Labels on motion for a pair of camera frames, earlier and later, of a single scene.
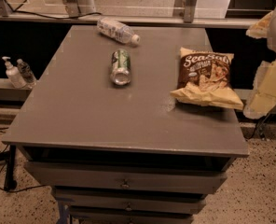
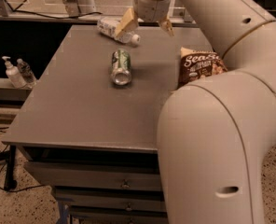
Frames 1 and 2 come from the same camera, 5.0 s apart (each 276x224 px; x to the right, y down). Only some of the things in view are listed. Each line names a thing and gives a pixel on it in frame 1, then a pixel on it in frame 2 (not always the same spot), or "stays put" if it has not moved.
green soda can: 120,67 stays put
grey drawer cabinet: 101,129 stays put
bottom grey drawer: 134,217 stays put
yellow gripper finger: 261,27 -> 152,3
